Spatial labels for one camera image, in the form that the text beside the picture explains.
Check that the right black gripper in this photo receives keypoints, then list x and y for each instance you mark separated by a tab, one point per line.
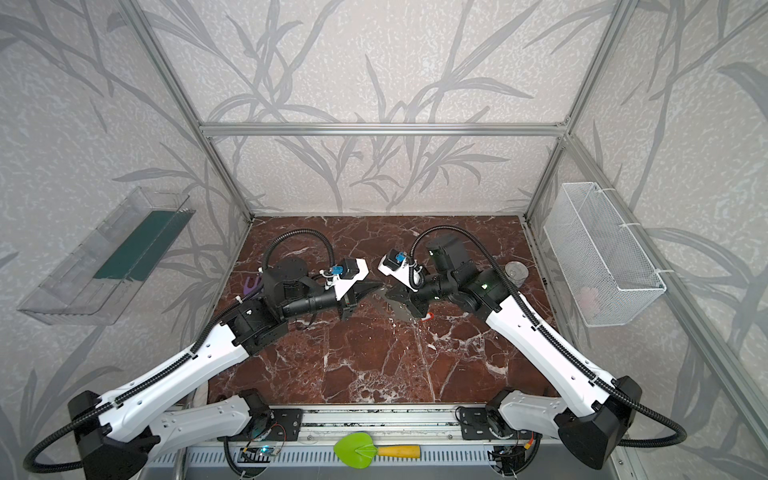
411	294

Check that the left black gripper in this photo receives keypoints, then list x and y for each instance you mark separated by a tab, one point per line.
347	300

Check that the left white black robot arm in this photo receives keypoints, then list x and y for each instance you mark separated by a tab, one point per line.
134	424

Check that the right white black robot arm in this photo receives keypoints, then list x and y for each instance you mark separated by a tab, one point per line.
587	421

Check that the purple pink toy rake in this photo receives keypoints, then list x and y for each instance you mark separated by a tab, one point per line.
252	285

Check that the small grey metal cup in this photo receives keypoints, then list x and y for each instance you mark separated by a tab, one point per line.
517	272

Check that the green yellow toy shovel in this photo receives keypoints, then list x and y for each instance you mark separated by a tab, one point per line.
357	450

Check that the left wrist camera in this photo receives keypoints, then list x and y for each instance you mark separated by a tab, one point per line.
342	277

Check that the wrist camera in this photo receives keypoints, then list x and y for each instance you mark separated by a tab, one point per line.
403	268
342	277

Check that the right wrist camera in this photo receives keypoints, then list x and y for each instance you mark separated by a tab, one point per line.
403	268

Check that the aluminium front rail frame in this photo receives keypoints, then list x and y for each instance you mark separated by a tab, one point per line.
432	423

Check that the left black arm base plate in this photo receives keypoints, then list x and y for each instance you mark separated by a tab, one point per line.
290	418

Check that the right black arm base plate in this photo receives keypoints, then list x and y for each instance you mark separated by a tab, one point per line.
475	424

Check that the left circuit board with wires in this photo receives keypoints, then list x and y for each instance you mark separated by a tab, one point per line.
264	446

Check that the circuit board with wires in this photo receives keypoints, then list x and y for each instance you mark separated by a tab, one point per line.
264	446
511	460

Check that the right circuit board with wires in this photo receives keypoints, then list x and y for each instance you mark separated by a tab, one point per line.
511	460

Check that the white wire mesh basket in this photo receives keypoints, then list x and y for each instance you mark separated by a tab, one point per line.
609	275

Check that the clear plastic wall shelf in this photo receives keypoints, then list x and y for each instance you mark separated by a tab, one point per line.
96	282

